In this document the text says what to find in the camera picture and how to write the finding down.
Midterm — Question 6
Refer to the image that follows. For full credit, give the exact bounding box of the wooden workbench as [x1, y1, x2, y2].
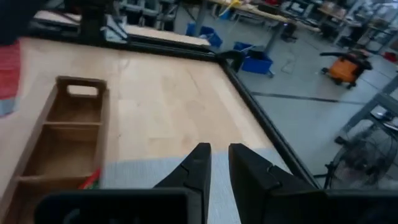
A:
[214, 0, 321, 54]

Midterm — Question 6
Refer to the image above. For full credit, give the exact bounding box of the blue plastic bin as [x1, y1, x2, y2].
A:
[233, 42, 275, 78]
[185, 22, 223, 48]

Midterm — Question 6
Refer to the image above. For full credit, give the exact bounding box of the black floor fan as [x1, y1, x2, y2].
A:
[325, 124, 398, 190]

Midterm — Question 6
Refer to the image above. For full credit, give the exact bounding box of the grey woven placemat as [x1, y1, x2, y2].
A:
[99, 147, 293, 224]

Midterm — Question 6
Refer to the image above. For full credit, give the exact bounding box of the orange shop vacuum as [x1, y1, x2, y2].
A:
[320, 49, 373, 90]

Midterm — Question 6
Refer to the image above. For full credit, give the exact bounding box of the neighbouring wooden table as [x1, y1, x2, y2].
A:
[34, 11, 212, 47]

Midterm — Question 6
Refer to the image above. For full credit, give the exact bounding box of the grey metal desk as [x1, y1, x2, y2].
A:
[335, 74, 398, 144]

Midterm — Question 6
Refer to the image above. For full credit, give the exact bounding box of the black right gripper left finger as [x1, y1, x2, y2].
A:
[154, 142, 212, 224]

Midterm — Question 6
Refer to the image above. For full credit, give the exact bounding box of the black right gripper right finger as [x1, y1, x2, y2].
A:
[229, 143, 327, 224]

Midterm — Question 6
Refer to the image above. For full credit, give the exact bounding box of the wooden tea organizer box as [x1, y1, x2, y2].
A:
[0, 75, 110, 224]

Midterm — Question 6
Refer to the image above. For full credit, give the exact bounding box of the red tea packet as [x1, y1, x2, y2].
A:
[77, 167, 102, 190]
[0, 42, 22, 118]

